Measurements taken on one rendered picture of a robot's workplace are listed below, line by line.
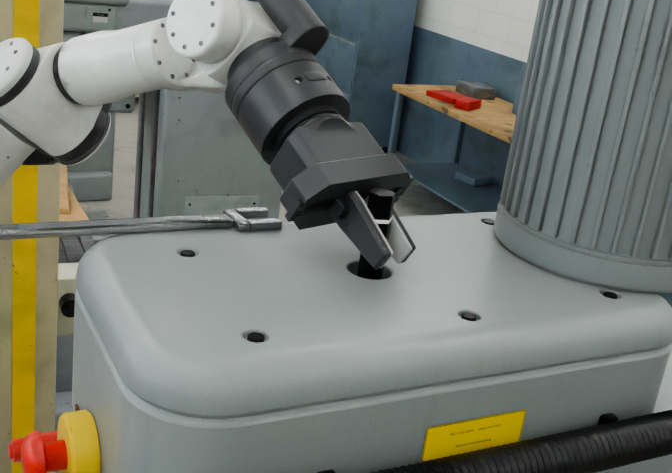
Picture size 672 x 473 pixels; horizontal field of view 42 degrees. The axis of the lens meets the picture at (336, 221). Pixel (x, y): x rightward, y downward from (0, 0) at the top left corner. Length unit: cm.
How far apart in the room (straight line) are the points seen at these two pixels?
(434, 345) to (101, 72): 45
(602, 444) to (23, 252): 198
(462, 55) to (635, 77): 705
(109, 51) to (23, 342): 180
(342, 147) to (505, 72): 659
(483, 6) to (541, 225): 685
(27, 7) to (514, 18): 538
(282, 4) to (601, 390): 41
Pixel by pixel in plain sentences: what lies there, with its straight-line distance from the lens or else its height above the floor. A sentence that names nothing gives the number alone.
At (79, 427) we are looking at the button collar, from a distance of 68.
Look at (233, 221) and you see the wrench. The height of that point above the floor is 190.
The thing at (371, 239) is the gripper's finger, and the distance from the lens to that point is 69.
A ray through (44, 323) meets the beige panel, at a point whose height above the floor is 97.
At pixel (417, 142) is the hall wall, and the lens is 832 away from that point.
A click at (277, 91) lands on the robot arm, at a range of 73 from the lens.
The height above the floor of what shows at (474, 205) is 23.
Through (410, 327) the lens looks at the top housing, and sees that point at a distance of 64.
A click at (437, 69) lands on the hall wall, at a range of 807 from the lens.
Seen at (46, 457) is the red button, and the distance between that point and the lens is 69.
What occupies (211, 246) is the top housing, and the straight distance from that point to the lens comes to 73.
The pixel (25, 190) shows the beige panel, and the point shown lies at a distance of 244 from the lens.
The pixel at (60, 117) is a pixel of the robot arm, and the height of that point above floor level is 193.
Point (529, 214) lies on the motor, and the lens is 80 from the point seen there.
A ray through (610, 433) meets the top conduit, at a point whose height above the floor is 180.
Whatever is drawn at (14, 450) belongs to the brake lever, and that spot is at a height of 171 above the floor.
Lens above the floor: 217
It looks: 20 degrees down
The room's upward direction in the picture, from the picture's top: 8 degrees clockwise
